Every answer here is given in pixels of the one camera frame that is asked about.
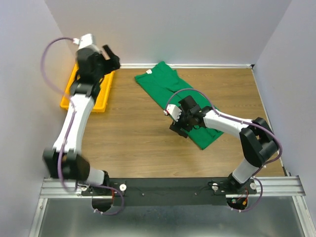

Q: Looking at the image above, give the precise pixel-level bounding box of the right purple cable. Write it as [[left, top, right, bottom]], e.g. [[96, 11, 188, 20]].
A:
[[166, 88, 283, 213]]

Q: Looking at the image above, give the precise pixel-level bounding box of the yellow plastic tray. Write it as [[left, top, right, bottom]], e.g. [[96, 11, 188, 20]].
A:
[[65, 63, 115, 113]]

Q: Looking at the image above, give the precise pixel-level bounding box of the purple cable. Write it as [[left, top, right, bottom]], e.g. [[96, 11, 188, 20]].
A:
[[40, 37, 124, 216], [166, 88, 283, 213]]

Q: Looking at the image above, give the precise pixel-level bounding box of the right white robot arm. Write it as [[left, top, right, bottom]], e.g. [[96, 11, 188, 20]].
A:
[[164, 96, 281, 194]]

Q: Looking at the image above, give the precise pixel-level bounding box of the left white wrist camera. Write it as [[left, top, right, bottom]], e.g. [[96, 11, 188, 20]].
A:
[[72, 34, 98, 51]]

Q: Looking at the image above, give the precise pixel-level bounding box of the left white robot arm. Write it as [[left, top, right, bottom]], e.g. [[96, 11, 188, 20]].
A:
[[42, 44, 120, 195]]

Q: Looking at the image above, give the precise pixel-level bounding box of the green t shirt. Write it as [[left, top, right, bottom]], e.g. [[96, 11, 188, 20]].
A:
[[135, 61, 223, 150]]

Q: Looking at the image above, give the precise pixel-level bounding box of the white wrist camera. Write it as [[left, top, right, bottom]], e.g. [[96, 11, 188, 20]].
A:
[[72, 34, 98, 51], [163, 104, 182, 122]]

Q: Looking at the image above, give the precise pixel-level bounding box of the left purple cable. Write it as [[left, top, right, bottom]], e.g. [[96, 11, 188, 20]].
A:
[[40, 37, 124, 216]]

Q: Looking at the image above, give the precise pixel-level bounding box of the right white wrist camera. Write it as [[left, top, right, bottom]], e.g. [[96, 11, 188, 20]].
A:
[[163, 104, 182, 122]]

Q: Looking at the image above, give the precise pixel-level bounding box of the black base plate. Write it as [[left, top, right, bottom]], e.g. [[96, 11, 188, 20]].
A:
[[81, 176, 257, 207]]

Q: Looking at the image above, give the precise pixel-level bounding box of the aluminium frame rail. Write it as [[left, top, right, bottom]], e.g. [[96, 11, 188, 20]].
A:
[[39, 178, 82, 198]]

